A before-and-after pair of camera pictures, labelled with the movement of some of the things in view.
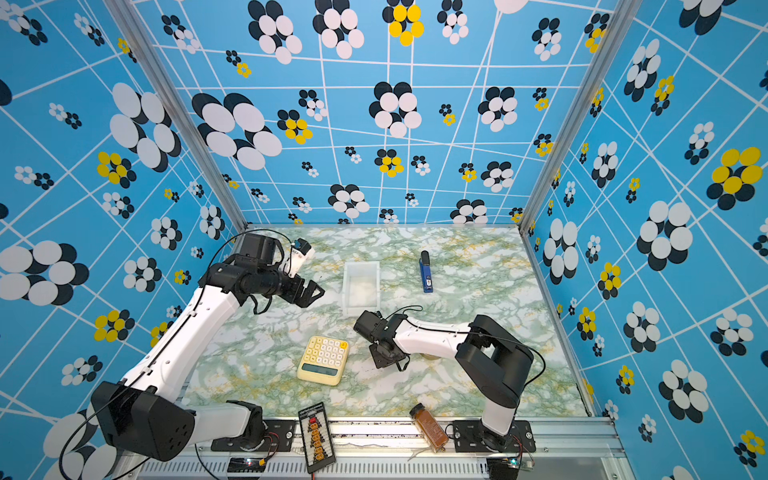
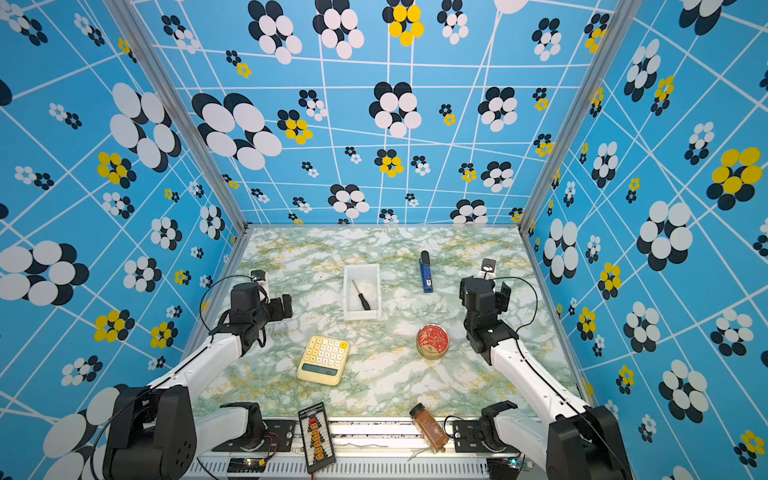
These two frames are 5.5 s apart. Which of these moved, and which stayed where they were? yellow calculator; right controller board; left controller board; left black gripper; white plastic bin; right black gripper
Moved: right black gripper; left black gripper
Stayed: yellow calculator; left controller board; right controller board; white plastic bin
